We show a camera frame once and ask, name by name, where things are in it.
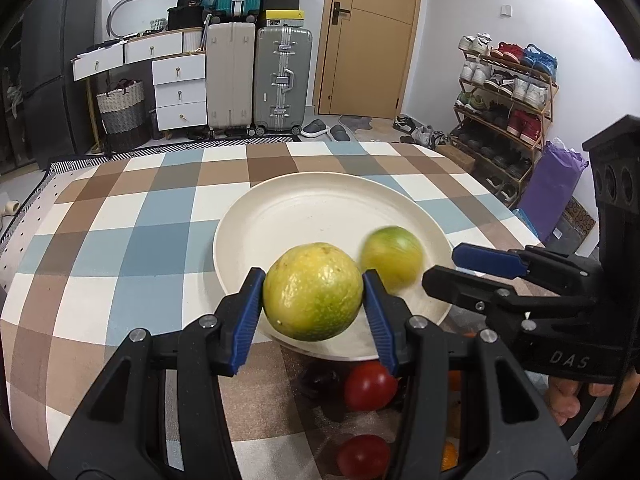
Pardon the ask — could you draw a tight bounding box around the white grey sneaker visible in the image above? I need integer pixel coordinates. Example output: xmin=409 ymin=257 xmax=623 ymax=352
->
xmin=410 ymin=125 xmax=447 ymax=149

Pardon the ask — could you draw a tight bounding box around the cream round plate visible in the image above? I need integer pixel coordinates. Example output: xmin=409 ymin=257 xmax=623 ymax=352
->
xmin=212 ymin=172 xmax=458 ymax=361

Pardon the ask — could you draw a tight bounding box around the wooden shoe rack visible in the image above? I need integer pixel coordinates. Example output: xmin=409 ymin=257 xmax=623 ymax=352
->
xmin=450 ymin=45 xmax=560 ymax=208

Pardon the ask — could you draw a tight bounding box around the woven laundry basket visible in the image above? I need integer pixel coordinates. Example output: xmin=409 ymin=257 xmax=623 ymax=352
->
xmin=96 ymin=80 xmax=151 ymax=153

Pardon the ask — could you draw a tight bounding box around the person's right hand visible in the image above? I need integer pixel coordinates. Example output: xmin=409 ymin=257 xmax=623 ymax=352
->
xmin=546 ymin=377 xmax=623 ymax=427

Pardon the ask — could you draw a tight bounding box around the red tomato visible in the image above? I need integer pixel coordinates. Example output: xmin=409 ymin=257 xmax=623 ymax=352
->
xmin=336 ymin=434 xmax=392 ymax=480
xmin=344 ymin=360 xmax=399 ymax=412

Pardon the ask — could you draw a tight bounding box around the cardboard box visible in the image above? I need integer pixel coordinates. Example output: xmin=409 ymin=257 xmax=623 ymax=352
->
xmin=435 ymin=144 xmax=476 ymax=173

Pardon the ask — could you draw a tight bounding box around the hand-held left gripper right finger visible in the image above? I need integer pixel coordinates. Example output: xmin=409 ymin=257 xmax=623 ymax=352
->
xmin=362 ymin=269 xmax=580 ymax=480

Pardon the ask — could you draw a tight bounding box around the striped rug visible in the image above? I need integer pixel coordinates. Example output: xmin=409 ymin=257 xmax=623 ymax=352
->
xmin=47 ymin=135 xmax=301 ymax=173

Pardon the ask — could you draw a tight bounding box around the shoe rack with shoes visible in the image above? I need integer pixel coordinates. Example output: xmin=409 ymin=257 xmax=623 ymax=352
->
xmin=452 ymin=34 xmax=558 ymax=203

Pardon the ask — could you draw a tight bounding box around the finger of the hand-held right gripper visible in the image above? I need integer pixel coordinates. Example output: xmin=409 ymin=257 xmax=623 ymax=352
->
xmin=422 ymin=265 xmax=591 ymax=321
xmin=452 ymin=243 xmax=603 ymax=297

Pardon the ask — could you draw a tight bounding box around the yellow-green round fruit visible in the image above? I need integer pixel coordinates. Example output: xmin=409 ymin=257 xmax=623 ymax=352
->
xmin=262 ymin=242 xmax=365 ymax=343
xmin=360 ymin=226 xmax=425 ymax=293

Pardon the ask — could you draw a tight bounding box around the yellow black shoe box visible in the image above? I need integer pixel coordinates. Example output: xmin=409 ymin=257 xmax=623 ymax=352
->
xmin=265 ymin=10 xmax=306 ymax=28

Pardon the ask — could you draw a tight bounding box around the grey curved tube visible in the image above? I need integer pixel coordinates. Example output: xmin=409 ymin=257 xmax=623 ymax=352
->
xmin=107 ymin=0 xmax=179 ymax=38

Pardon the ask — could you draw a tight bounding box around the beige suitcase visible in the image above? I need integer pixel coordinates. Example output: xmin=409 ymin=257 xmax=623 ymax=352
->
xmin=206 ymin=22 xmax=257 ymax=137

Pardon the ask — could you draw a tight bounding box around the purple bag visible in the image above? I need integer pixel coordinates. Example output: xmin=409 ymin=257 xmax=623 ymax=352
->
xmin=515 ymin=140 xmax=588 ymax=243

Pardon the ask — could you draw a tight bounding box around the dark purple plum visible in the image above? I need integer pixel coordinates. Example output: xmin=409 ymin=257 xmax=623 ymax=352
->
xmin=297 ymin=362 xmax=351 ymax=401

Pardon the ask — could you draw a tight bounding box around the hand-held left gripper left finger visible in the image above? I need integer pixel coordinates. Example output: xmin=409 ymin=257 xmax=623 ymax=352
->
xmin=47 ymin=267 xmax=267 ymax=480

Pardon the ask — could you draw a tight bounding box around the black refrigerator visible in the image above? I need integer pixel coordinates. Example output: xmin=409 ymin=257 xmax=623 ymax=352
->
xmin=20 ymin=0 xmax=101 ymax=166

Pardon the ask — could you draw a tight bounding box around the silver suitcase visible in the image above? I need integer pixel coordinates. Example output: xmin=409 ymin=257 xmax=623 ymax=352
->
xmin=253 ymin=26 xmax=313 ymax=135

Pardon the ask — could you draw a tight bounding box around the wooden door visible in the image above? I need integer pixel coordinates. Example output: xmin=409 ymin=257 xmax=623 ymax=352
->
xmin=312 ymin=0 xmax=426 ymax=118

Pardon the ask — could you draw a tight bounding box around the white drawer dresser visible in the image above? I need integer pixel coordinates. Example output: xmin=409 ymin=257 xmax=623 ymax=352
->
xmin=72 ymin=30 xmax=208 ymax=137

